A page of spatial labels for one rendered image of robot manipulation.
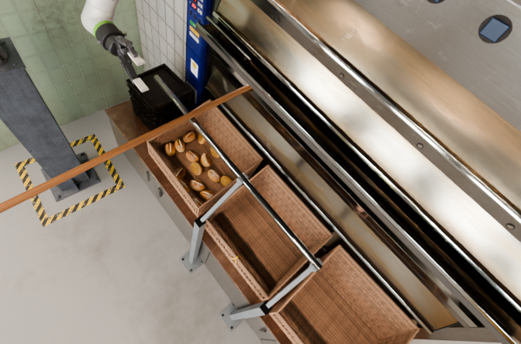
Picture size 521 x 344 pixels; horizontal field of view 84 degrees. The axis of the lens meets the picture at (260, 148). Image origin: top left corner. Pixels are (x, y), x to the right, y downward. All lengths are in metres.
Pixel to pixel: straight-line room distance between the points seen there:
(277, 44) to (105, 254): 1.86
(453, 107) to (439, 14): 0.27
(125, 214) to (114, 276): 0.44
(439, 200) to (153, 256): 1.89
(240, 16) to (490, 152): 1.10
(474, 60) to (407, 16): 0.21
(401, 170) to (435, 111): 0.27
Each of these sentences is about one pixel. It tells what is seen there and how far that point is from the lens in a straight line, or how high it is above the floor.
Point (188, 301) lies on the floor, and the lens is 2.34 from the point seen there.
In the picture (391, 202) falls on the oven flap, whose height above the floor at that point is 1.40.
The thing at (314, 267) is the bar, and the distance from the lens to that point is 1.28.
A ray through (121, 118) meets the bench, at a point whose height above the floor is 0.58.
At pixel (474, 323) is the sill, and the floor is 1.18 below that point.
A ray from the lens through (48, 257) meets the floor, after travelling 2.54.
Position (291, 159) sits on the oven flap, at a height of 1.03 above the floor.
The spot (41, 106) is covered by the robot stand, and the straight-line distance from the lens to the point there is 1.93.
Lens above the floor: 2.33
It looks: 55 degrees down
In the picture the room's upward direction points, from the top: 24 degrees clockwise
